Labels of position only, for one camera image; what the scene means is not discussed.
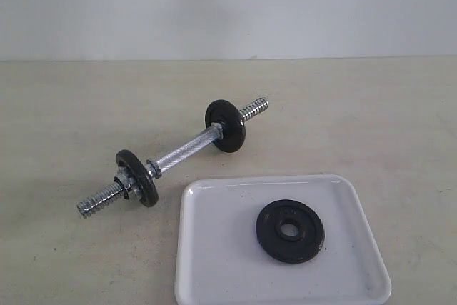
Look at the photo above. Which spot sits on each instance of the black weight plate end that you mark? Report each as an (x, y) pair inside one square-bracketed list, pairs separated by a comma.
[(232, 123)]

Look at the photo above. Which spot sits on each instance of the chrome threaded dumbbell bar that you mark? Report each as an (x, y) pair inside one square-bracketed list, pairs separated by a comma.
[(156, 168)]

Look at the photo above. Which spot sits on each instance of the black weight plate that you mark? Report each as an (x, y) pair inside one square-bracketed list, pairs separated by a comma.
[(149, 194), (289, 231)]

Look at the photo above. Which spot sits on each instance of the chrome spinlock collar nut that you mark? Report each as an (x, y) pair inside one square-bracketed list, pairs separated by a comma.
[(123, 182)]

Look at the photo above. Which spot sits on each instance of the white rectangular plastic tray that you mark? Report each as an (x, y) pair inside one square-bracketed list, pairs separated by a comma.
[(220, 261)]

